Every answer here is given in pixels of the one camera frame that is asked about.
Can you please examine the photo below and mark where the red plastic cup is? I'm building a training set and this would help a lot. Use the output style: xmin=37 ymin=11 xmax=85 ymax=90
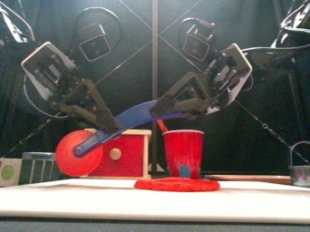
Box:
xmin=161 ymin=129 xmax=206 ymax=180

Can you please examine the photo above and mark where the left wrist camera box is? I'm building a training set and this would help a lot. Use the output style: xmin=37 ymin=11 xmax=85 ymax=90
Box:
xmin=73 ymin=23 xmax=112 ymax=63

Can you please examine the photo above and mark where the red wooden box with knob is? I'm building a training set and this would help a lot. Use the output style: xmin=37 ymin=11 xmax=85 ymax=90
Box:
xmin=83 ymin=128 xmax=152 ymax=179

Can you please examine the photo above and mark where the green striped box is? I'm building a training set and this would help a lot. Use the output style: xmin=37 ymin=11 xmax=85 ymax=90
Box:
xmin=18 ymin=151 xmax=68 ymax=185

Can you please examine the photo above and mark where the red straw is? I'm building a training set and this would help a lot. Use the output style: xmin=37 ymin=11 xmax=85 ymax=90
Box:
xmin=156 ymin=119 xmax=169 ymax=133

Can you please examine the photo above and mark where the white cutting board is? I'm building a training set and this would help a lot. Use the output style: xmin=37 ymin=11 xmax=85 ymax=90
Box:
xmin=0 ymin=178 xmax=310 ymax=225

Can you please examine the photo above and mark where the white block with green dot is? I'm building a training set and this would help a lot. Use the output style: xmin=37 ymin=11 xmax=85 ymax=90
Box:
xmin=0 ymin=158 xmax=22 ymax=188

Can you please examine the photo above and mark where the pizza cutter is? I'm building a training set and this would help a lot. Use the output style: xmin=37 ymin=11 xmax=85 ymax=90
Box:
xmin=55 ymin=100 xmax=191 ymax=178

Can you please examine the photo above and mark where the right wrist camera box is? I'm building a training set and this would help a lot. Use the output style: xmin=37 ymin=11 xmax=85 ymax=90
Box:
xmin=177 ymin=17 xmax=218 ymax=63

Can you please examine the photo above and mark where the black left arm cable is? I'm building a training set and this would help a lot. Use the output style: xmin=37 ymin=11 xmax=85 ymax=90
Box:
xmin=21 ymin=6 xmax=123 ymax=120

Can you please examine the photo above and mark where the vertical metal frame pole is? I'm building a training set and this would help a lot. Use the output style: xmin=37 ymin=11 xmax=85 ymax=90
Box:
xmin=149 ymin=0 xmax=160 ymax=173

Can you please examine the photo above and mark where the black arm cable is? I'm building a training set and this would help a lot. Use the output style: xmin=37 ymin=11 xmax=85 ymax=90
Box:
xmin=240 ymin=26 xmax=310 ymax=55
xmin=21 ymin=6 xmax=123 ymax=120

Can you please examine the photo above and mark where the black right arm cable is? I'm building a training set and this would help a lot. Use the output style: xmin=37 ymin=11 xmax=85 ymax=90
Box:
xmin=240 ymin=26 xmax=310 ymax=55

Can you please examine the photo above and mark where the flat red dough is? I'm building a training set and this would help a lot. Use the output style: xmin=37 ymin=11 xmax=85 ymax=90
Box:
xmin=133 ymin=177 xmax=222 ymax=193

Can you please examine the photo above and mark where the flat wooden tray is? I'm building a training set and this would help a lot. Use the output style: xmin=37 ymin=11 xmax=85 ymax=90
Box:
xmin=203 ymin=173 xmax=292 ymax=185

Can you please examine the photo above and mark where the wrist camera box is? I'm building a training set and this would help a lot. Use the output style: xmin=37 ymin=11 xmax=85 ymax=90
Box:
xmin=177 ymin=17 xmax=218 ymax=63
xmin=73 ymin=23 xmax=112 ymax=63

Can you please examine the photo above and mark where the small metal bucket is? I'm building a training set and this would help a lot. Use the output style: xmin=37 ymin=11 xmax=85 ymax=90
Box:
xmin=287 ymin=140 xmax=310 ymax=188

